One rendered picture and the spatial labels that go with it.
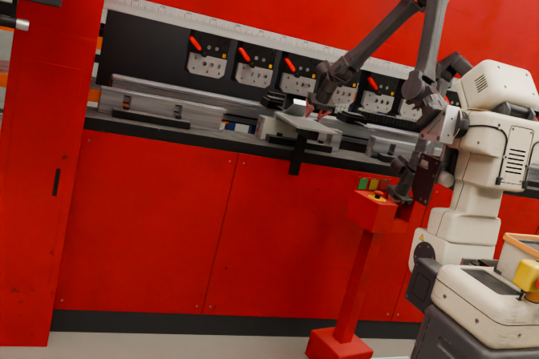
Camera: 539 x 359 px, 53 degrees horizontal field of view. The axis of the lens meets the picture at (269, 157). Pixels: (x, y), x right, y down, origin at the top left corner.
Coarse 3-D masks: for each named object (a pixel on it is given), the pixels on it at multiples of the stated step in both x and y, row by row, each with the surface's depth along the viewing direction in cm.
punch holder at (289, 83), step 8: (288, 56) 221; (296, 56) 222; (304, 56) 223; (280, 64) 228; (296, 64) 223; (304, 64) 224; (312, 64) 226; (280, 72) 228; (288, 72) 223; (304, 72) 225; (312, 72) 227; (280, 80) 226; (288, 80) 224; (296, 80) 225; (304, 80) 226; (312, 80) 227; (280, 88) 226; (288, 88) 225; (296, 88) 226; (304, 88) 227; (312, 88) 228
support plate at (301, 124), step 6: (276, 114) 227; (282, 114) 228; (288, 120) 214; (294, 120) 217; (300, 120) 221; (306, 120) 226; (312, 120) 230; (294, 126) 207; (300, 126) 205; (306, 126) 210; (312, 126) 213; (318, 126) 218; (324, 126) 222; (324, 132) 209; (330, 132) 210; (336, 132) 212
